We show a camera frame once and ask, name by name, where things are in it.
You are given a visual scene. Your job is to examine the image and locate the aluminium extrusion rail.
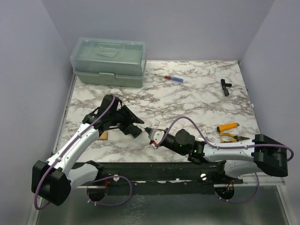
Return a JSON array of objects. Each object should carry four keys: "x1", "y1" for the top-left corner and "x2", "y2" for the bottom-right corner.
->
[{"x1": 213, "y1": 173, "x2": 286, "y2": 188}]

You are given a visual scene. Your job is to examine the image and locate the green plastic toolbox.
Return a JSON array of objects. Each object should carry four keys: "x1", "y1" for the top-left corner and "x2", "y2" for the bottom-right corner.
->
[{"x1": 70, "y1": 37, "x2": 147, "y2": 88}]

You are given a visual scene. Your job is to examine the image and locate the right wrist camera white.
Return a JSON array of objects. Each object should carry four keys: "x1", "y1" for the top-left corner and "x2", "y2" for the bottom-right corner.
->
[{"x1": 150, "y1": 129, "x2": 166, "y2": 149}]

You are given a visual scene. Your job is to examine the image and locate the black padlock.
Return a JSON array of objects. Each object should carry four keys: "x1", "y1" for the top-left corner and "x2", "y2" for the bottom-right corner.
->
[{"x1": 130, "y1": 125, "x2": 142, "y2": 138}]

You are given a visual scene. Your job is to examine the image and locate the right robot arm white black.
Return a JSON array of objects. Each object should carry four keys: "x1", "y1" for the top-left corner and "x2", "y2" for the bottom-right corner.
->
[{"x1": 145, "y1": 127, "x2": 288, "y2": 184}]

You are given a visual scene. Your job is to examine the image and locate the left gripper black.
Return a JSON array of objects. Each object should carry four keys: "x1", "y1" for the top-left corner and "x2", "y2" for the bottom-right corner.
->
[{"x1": 110, "y1": 105, "x2": 144, "y2": 135}]

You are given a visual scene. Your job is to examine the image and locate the brass padlock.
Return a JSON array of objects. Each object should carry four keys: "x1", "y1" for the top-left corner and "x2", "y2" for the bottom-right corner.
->
[{"x1": 97, "y1": 131, "x2": 108, "y2": 140}]

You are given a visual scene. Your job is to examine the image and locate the black T-shaped tool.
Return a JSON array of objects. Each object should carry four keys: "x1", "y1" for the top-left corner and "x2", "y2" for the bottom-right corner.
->
[{"x1": 221, "y1": 79, "x2": 232, "y2": 97}]

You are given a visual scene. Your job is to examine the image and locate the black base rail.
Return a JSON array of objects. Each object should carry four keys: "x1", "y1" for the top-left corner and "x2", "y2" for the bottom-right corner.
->
[{"x1": 77, "y1": 160, "x2": 244, "y2": 195}]

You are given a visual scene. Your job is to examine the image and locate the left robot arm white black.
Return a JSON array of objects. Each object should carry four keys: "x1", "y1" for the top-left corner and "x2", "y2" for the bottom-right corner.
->
[{"x1": 31, "y1": 94, "x2": 144, "y2": 210}]

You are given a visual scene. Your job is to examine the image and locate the red blue screwdriver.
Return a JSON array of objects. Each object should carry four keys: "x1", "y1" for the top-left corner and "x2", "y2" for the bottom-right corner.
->
[{"x1": 154, "y1": 74, "x2": 184, "y2": 83}]

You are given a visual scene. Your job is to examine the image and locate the yellow handled pliers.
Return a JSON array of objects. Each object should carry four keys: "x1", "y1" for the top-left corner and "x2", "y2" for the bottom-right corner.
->
[{"x1": 219, "y1": 133, "x2": 249, "y2": 143}]

